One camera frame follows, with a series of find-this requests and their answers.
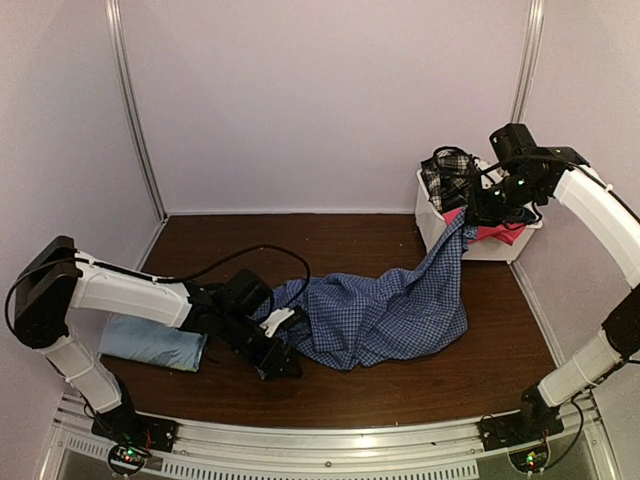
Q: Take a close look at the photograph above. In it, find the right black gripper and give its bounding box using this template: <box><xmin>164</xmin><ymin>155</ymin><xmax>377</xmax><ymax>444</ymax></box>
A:
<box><xmin>463</xmin><ymin>170</ymin><xmax>545</xmax><ymax>227</ymax></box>

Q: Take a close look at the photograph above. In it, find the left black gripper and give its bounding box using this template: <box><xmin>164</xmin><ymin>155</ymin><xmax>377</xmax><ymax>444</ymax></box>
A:
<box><xmin>219</xmin><ymin>310</ymin><xmax>304</xmax><ymax>378</ymax></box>

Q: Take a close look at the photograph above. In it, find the blue dotted shirt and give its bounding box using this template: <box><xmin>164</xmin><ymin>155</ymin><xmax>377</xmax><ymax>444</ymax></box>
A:
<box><xmin>254</xmin><ymin>212</ymin><xmax>476</xmax><ymax>371</ymax></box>

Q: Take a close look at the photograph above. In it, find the light blue printed t-shirt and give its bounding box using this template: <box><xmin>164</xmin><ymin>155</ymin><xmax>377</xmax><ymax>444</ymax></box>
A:
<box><xmin>99</xmin><ymin>315</ymin><xmax>208</xmax><ymax>372</ymax></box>

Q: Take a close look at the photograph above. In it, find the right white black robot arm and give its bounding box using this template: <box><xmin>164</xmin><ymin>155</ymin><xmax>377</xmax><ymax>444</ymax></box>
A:
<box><xmin>466</xmin><ymin>123</ymin><xmax>639</xmax><ymax>442</ymax></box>

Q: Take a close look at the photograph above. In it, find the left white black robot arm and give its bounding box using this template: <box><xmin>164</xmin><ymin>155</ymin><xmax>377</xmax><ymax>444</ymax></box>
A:
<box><xmin>4</xmin><ymin>236</ymin><xmax>306</xmax><ymax>444</ymax></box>

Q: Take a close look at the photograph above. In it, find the white plastic laundry basket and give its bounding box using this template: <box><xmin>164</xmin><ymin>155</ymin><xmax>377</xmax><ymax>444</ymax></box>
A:
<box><xmin>415</xmin><ymin>171</ymin><xmax>543</xmax><ymax>264</ymax></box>

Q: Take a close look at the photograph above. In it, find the pink garment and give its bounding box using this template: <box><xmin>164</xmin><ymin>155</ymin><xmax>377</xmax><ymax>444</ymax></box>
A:
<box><xmin>442</xmin><ymin>208</ymin><xmax>526</xmax><ymax>246</ymax></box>

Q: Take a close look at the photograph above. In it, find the navy blue garment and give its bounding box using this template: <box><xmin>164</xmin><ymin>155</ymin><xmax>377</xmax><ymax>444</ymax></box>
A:
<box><xmin>514</xmin><ymin>207</ymin><xmax>540</xmax><ymax>225</ymax></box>

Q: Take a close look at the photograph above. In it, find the dark plaid shirt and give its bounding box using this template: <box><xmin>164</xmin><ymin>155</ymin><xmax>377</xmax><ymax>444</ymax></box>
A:
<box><xmin>420</xmin><ymin>146</ymin><xmax>476</xmax><ymax>214</ymax></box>

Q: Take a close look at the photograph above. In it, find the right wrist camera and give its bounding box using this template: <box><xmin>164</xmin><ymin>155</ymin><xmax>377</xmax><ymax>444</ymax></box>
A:
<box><xmin>473</xmin><ymin>158</ymin><xmax>503</xmax><ymax>189</ymax></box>

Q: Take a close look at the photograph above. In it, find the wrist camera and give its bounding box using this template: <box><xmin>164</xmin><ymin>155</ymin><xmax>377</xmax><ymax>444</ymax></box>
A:
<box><xmin>259</xmin><ymin>307</ymin><xmax>307</xmax><ymax>338</ymax></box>
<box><xmin>473</xmin><ymin>158</ymin><xmax>503</xmax><ymax>189</ymax></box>

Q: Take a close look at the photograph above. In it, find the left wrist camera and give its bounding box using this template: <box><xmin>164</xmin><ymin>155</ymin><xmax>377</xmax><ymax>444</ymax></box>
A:
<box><xmin>259</xmin><ymin>307</ymin><xmax>307</xmax><ymax>338</ymax></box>

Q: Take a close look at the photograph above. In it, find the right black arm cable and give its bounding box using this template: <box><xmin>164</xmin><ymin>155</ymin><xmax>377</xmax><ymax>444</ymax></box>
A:
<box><xmin>432</xmin><ymin>144</ymin><xmax>501</xmax><ymax>201</ymax></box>

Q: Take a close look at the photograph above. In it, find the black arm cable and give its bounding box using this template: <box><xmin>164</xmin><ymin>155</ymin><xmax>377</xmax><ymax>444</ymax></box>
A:
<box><xmin>432</xmin><ymin>144</ymin><xmax>501</xmax><ymax>201</ymax></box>
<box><xmin>139</xmin><ymin>243</ymin><xmax>312</xmax><ymax>321</ymax></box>

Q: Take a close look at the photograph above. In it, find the front aluminium frame rail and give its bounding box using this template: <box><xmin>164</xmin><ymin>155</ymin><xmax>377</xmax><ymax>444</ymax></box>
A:
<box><xmin>49</xmin><ymin>394</ymin><xmax>606</xmax><ymax>480</ymax></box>

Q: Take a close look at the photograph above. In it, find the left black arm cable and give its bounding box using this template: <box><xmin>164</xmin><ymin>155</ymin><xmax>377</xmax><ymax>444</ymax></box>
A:
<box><xmin>139</xmin><ymin>243</ymin><xmax>312</xmax><ymax>321</ymax></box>

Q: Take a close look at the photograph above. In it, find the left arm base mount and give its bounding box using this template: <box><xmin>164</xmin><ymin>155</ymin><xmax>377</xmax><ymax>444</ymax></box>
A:
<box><xmin>91</xmin><ymin>414</ymin><xmax>178</xmax><ymax>476</ymax></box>

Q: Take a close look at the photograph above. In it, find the right aluminium frame post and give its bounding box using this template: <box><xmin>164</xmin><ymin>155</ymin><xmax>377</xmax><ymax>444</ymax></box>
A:
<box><xmin>510</xmin><ymin>0</ymin><xmax>546</xmax><ymax>123</ymax></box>

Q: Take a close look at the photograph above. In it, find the aluminium frame post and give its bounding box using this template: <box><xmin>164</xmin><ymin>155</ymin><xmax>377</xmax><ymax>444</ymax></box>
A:
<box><xmin>510</xmin><ymin>0</ymin><xmax>546</xmax><ymax>123</ymax></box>
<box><xmin>105</xmin><ymin>0</ymin><xmax>168</xmax><ymax>222</ymax></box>

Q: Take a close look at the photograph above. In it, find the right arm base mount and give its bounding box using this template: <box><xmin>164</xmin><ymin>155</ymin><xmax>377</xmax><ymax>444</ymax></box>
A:
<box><xmin>476</xmin><ymin>411</ymin><xmax>564</xmax><ymax>476</ymax></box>

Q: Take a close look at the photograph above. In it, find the left aluminium frame post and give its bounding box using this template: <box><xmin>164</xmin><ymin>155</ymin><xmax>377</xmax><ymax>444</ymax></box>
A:
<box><xmin>105</xmin><ymin>0</ymin><xmax>168</xmax><ymax>222</ymax></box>

